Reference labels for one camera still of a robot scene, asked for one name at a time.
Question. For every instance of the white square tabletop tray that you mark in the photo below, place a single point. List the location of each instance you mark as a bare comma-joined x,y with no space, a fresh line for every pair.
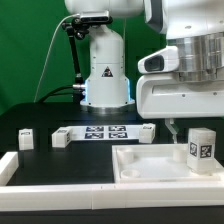
157,163

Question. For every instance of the grey camera on mount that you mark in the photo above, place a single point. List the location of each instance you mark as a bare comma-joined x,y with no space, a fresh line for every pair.
94,17

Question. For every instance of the AprilTag marker sheet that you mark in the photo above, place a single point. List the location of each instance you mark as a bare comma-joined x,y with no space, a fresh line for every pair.
100,132

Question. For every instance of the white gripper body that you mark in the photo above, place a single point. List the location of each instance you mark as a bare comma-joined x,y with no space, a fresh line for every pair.
164,96

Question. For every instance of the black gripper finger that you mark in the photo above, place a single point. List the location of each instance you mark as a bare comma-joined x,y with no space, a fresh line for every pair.
173,128

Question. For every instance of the white U-shaped fence wall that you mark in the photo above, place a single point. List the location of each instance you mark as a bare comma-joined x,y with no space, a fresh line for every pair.
102,196

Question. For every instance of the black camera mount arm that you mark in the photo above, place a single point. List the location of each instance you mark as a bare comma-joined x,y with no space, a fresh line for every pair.
75,50

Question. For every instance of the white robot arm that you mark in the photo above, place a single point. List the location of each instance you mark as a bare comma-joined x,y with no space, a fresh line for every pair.
164,56

